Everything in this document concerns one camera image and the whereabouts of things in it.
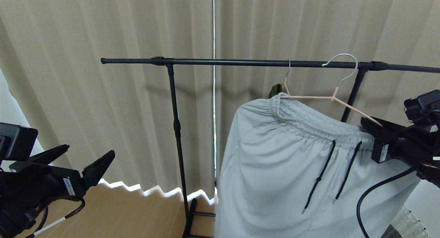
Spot green printed shirt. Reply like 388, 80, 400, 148
268, 84, 283, 98

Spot beige curtain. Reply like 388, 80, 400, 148
0, 0, 440, 201

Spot pink clothes hanger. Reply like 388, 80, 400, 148
280, 53, 384, 127
284, 60, 292, 96

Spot pale grey garment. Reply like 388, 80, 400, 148
215, 93, 421, 238

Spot black clothes rack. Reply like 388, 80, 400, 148
101, 56, 440, 238

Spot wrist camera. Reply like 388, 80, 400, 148
0, 123, 39, 162
404, 90, 440, 127

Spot white laundry basket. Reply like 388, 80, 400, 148
380, 205, 432, 238

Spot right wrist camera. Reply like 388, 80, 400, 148
404, 90, 440, 127

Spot black cable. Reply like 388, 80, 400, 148
356, 166, 418, 238

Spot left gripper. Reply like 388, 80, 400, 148
0, 144, 116, 238

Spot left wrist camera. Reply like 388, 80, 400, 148
0, 123, 39, 162

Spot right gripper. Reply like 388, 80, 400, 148
371, 126, 440, 188

